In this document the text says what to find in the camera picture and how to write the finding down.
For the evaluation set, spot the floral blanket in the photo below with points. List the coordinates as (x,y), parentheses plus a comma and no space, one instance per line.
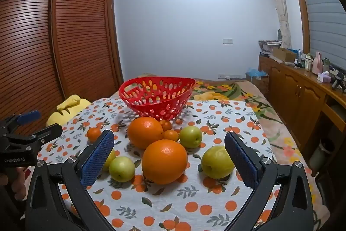
(270,122)

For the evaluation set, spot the red perforated plastic basket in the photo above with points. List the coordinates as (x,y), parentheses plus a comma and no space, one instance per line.
(156,101)

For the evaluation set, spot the cardboard box with print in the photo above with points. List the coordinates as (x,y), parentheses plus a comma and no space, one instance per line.
(258,81)

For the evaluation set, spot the small mandarin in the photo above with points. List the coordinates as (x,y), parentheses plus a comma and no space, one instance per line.
(165,125)
(171,135)
(178,121)
(93,134)

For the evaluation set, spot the large orange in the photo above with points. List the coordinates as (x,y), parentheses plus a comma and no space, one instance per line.
(165,162)
(144,132)

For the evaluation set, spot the blue plastic bag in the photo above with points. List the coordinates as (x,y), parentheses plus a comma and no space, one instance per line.
(256,72)

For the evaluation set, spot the white wall switch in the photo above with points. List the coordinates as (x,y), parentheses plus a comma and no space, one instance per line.
(228,41)

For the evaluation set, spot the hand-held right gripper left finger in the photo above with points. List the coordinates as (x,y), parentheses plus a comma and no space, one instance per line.
(97,160)

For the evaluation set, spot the stack of papers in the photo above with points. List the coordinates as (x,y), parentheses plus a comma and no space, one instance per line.
(266,47)

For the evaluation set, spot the wooden sideboard cabinet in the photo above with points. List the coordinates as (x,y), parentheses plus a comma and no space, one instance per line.
(292,90)

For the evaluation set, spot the power strip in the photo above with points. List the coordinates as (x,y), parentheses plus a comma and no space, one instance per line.
(229,76)

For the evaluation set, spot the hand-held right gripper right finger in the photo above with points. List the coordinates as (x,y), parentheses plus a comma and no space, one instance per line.
(243,163)

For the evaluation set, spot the orange print white tablecloth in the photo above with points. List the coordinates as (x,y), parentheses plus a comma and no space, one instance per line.
(175,201)

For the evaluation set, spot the open cardboard box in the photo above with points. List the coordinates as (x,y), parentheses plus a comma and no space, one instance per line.
(282,54)

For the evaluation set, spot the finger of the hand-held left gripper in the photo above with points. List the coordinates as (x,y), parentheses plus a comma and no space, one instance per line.
(40,135)
(28,116)

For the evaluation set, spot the brown slatted wooden wardrobe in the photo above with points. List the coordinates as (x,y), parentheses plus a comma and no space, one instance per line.
(81,30)

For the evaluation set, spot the grey waste bin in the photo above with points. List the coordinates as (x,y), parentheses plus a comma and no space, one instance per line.
(323,154)

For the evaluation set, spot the grey window blind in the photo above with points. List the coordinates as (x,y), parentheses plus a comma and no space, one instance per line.
(324,17)

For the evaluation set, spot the green apple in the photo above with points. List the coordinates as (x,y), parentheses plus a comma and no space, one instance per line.
(217,162)
(190,137)
(110,160)
(122,168)

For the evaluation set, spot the cluster of small bottles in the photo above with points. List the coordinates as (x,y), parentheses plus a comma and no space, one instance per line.
(304,60)

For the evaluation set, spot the wooden window frame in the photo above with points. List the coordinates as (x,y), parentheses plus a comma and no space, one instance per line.
(300,11)

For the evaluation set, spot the pink bottle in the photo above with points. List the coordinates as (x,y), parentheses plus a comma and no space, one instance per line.
(317,64)

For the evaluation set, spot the grey fan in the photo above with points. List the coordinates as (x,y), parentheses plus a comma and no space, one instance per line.
(278,34)

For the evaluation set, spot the person's left hand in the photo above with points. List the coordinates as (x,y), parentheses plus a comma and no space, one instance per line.
(21,172)

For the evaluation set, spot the yellow plush toy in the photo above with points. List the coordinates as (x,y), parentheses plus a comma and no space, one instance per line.
(67,109)

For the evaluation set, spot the pink tissue box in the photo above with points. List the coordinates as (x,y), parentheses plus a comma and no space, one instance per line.
(324,77)

